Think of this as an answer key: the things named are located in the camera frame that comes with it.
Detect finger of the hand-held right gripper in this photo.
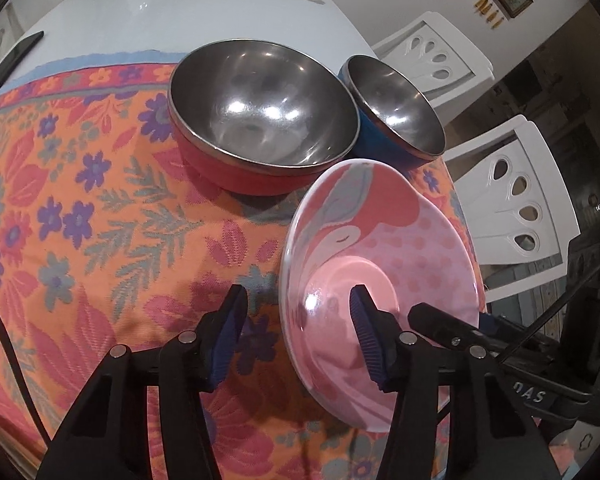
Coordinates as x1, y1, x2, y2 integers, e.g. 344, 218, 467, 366
407, 302, 506, 361
477, 312, 556, 353

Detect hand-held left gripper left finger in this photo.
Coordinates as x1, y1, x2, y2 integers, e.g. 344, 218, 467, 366
35, 284, 251, 480

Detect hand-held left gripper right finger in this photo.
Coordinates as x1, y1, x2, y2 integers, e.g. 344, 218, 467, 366
349, 284, 551, 480

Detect pink cartoon bowl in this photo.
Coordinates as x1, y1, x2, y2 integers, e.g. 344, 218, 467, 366
279, 159, 481, 433

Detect blue steel bowl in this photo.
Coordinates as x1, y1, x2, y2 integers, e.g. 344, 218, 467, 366
337, 55, 447, 171

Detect red steel bowl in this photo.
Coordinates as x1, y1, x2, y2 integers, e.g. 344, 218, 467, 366
168, 39, 361, 196

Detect orange floral tablecloth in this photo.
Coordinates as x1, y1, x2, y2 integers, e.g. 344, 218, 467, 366
0, 49, 481, 480

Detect dark wooden cabinet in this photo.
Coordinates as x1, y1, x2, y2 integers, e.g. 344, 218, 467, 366
490, 50, 600, 231

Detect yellow hanging ornaments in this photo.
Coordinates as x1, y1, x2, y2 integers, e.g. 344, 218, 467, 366
472, 0, 506, 31

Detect black smartphone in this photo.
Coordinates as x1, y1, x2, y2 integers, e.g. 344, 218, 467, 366
0, 31, 45, 98

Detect black cable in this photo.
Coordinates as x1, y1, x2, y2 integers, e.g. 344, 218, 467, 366
0, 285, 56, 448
497, 259, 600, 363

